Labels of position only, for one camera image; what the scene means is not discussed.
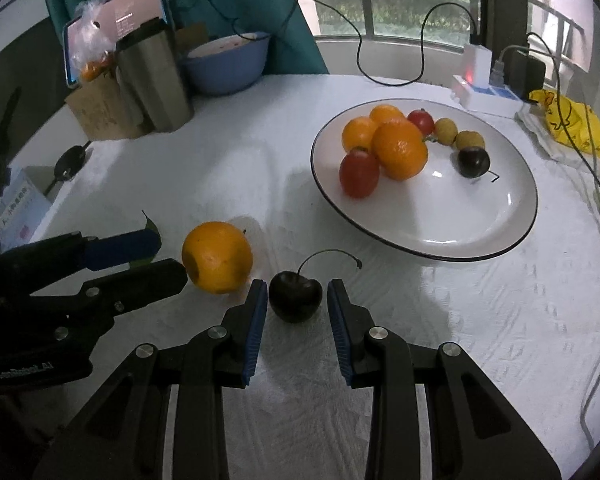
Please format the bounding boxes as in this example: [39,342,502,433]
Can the black spoon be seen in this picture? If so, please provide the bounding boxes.
[43,141,92,196]

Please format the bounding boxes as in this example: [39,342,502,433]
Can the orange with stem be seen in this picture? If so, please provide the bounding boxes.
[181,221,253,295]

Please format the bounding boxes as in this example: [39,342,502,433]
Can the stainless steel tumbler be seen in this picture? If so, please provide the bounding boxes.
[116,18,193,132]

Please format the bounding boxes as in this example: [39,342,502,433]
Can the dark plum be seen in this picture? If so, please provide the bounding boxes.
[457,146,500,182]

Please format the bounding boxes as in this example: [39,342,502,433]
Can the black charging cable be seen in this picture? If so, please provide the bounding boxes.
[172,0,480,87]

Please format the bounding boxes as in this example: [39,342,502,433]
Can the white paper card box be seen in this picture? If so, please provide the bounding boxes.
[0,168,50,252]

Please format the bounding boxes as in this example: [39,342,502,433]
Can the blue bowl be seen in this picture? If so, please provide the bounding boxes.
[180,32,270,96]

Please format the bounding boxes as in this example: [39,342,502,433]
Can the dark cherry with stem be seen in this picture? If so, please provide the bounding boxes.
[268,248,363,324]

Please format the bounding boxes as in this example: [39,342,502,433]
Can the black power cable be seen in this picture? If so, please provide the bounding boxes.
[526,30,600,233]

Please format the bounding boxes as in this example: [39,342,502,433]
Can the large orange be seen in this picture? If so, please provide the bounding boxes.
[341,116,378,153]

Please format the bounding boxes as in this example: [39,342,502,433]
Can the tablet screen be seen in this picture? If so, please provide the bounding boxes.
[62,0,173,89]

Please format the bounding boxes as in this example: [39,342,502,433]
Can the green leaf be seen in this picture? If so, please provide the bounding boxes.
[130,210,162,269]

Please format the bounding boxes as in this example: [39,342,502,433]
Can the plastic bag of fruit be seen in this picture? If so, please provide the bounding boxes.
[70,0,116,82]

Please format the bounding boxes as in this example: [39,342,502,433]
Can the small red tomato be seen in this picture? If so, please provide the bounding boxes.
[407,108,436,136]

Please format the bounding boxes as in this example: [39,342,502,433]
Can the black power adapter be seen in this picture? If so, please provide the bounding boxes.
[506,51,546,101]

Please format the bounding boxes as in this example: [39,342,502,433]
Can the white charger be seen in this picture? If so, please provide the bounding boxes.
[460,36,492,89]

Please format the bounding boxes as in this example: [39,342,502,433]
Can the cardboard box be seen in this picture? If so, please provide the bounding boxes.
[65,73,146,141]

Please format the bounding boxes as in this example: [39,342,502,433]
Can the brown-green lychee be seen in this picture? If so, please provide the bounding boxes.
[454,130,486,151]

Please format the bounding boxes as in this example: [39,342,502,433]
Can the white round plate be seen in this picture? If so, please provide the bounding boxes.
[311,99,539,262]

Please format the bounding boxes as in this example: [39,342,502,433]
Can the balcony railing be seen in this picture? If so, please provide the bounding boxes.
[301,0,594,70]

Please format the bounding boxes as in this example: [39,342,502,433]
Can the white power strip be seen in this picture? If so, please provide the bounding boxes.
[451,75,524,118]

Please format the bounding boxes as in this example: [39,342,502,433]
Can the grey cable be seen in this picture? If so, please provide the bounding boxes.
[488,44,600,453]

